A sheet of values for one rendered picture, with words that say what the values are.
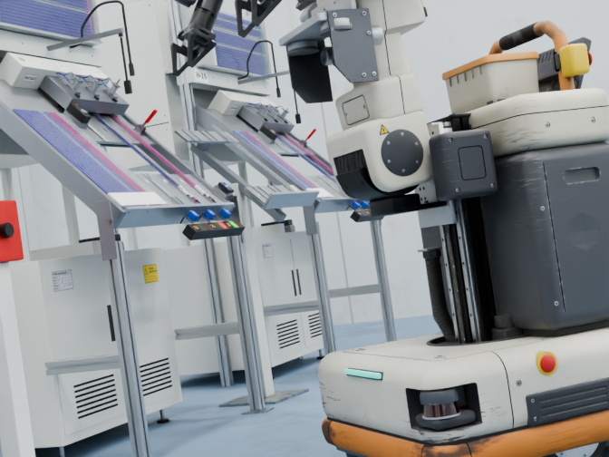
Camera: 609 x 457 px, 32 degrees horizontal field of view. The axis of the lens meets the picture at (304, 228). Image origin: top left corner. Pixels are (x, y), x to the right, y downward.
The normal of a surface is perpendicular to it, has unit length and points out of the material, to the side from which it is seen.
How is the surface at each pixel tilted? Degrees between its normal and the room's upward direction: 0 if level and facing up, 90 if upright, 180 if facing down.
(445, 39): 90
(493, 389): 90
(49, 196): 90
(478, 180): 90
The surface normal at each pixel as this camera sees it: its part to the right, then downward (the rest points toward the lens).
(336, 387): -0.92, 0.12
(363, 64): 0.37, -0.07
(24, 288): -0.40, 0.04
